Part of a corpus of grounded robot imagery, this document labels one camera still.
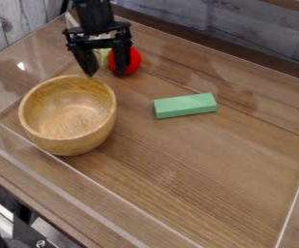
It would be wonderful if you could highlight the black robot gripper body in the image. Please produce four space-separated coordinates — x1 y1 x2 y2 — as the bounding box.
64 0 133 52

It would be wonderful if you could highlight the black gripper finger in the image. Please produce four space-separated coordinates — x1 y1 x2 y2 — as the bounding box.
72 46 100 77
113 43 133 77

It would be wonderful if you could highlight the red felt strawberry fruit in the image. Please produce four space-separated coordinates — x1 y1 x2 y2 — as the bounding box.
101 47 142 76

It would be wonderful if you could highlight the wooden bowl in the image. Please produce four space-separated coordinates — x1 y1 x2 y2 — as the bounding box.
20 75 117 156

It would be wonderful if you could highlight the green rectangular block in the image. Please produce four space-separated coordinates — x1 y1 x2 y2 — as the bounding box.
153 93 218 119

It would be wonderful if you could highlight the clear acrylic tray enclosure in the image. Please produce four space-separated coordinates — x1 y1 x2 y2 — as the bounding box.
0 15 299 248

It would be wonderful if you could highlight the black metal table bracket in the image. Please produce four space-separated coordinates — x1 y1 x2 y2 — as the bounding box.
13 215 60 248

